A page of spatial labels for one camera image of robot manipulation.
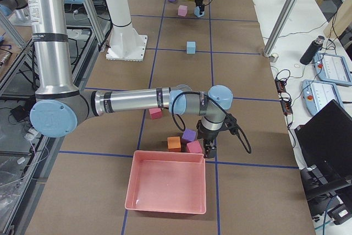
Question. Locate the light blue foam block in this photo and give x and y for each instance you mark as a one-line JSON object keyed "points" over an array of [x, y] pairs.
{"points": [[198, 16], [190, 47]]}

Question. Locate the pink foam block right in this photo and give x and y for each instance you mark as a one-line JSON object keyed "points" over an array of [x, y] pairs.
{"points": [[194, 147]]}

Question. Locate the light pink foam block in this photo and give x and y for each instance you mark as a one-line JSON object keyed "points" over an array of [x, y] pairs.
{"points": [[182, 10]]}

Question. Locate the purple foam block right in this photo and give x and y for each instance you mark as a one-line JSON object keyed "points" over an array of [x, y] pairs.
{"points": [[188, 136]]}

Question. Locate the orange foam block right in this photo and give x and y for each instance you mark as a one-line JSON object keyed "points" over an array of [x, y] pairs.
{"points": [[174, 144]]}

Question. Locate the pink plastic bin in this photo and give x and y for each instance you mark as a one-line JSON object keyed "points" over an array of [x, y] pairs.
{"points": [[172, 182]]}

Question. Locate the red-pink foam block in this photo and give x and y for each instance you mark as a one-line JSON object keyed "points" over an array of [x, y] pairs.
{"points": [[155, 113]]}

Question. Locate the small metal cylinder weight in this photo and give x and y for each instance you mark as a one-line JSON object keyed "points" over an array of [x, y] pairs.
{"points": [[273, 57]]}

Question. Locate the black laptop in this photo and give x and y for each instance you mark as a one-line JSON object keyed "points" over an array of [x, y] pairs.
{"points": [[326, 139]]}

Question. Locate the teach pendant near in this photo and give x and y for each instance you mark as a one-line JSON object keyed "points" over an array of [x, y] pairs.
{"points": [[317, 94]]}

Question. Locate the teach pendant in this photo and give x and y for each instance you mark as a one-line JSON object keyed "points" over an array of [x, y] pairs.
{"points": [[317, 94], [332, 68]]}

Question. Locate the black water bottle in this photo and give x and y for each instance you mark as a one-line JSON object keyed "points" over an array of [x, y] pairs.
{"points": [[311, 51]]}

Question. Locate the teach pendant far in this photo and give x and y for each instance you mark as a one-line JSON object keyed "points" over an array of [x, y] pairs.
{"points": [[332, 68]]}

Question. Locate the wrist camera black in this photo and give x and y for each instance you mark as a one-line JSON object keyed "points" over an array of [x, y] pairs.
{"points": [[230, 124]]}

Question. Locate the white camera stand column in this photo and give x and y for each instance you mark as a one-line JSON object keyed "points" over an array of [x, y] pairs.
{"points": [[125, 43]]}

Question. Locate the aluminium frame post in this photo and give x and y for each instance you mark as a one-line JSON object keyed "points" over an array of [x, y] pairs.
{"points": [[278, 27]]}

